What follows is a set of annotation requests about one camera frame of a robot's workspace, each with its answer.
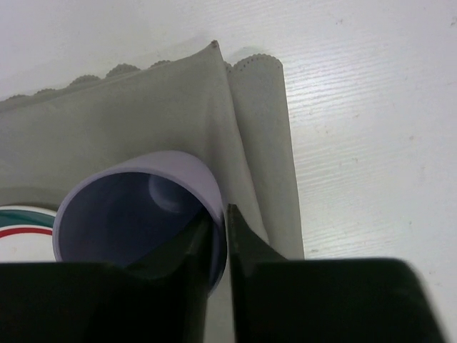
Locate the grey cloth placemat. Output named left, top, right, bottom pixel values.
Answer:
left=1, top=42, right=304, bottom=259

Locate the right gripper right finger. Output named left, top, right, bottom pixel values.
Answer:
left=226, top=204, right=445, bottom=342

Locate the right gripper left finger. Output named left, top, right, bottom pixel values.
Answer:
left=1, top=219, right=211, bottom=342

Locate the white plate green red rim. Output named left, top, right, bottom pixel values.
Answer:
left=1, top=205, right=56, bottom=263

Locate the lilac plastic cup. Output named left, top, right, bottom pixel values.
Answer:
left=52, top=151, right=227, bottom=289

